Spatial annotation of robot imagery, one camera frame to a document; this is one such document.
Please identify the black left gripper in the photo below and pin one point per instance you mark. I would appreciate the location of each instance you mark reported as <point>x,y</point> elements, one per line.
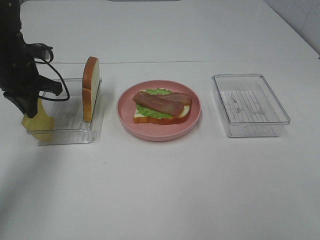
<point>22,83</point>

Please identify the yellow cheese slice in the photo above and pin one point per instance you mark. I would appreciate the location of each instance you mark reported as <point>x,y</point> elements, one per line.
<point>40,122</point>

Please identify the bread slice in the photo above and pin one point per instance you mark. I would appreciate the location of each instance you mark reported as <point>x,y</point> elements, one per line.
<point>164,121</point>
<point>90,86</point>

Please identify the green lettuce leaf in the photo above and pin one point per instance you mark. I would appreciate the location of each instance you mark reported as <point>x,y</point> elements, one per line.
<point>148,112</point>

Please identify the bacon strip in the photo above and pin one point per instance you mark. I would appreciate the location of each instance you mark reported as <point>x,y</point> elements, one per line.
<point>179,97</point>
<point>157,104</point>

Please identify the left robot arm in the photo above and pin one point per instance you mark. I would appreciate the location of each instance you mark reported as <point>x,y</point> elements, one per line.
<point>12,43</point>

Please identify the left clear plastic tray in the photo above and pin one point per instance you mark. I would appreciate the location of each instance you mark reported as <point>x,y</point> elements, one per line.
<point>69,126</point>

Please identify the clear plastic tray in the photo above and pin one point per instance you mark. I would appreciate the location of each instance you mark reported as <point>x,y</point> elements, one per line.
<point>69,126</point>
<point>248,106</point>

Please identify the pink round plate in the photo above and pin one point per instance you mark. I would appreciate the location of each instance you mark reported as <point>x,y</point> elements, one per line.
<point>152,131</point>

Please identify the right clear plastic tray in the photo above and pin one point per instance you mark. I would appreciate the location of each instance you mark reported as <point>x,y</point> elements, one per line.
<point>248,106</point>

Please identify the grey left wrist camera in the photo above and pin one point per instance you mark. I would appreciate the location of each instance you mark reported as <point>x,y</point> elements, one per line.
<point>39,52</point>

